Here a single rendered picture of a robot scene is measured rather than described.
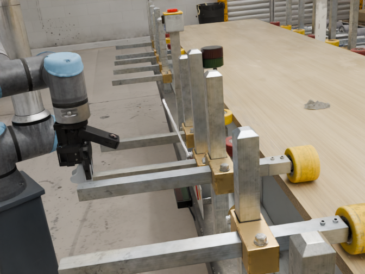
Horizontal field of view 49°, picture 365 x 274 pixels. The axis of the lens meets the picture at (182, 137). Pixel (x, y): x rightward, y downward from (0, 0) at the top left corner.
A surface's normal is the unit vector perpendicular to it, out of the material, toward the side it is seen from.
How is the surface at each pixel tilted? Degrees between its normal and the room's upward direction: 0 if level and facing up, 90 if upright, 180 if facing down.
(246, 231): 0
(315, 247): 45
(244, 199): 90
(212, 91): 90
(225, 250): 90
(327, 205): 0
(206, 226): 0
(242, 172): 90
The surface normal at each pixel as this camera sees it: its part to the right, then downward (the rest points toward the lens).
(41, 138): 0.58, 0.23
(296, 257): -0.99, 0.13
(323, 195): -0.08, -0.92
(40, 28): 0.18, 0.36
